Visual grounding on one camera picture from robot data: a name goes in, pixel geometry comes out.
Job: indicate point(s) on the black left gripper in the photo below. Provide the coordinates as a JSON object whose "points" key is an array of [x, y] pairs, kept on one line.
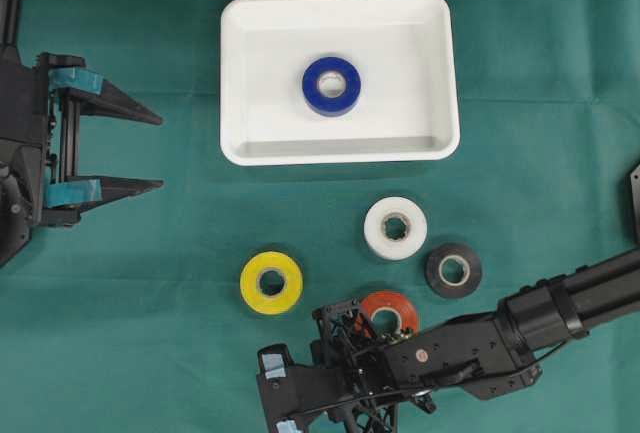
{"points": [[94, 96]]}

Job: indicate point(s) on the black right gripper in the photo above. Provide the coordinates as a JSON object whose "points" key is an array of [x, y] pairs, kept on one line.
{"points": [[364, 397]]}

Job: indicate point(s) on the blue tape roll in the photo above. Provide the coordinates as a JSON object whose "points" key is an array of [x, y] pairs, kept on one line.
{"points": [[331, 86]]}

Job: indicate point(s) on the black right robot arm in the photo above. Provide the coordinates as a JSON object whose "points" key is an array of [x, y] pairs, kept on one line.
{"points": [[487, 354]]}

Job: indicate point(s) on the red tape roll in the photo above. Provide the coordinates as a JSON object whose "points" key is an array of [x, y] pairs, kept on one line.
{"points": [[390, 314]]}

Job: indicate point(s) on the yellow tape roll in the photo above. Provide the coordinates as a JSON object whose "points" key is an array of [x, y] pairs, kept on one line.
{"points": [[271, 283]]}

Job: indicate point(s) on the black tape roll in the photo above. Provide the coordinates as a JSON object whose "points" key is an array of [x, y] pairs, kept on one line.
{"points": [[453, 270]]}

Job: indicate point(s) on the white tape roll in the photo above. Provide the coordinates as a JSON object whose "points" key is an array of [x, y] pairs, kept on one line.
{"points": [[395, 228]]}

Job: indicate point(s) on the white plastic case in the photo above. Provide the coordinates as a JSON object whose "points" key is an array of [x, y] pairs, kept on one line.
{"points": [[407, 109]]}

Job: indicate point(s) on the green table cloth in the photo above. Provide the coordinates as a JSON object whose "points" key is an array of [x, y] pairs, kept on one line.
{"points": [[133, 320]]}

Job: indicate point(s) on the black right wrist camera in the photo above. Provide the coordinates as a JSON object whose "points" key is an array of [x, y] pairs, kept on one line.
{"points": [[294, 395]]}

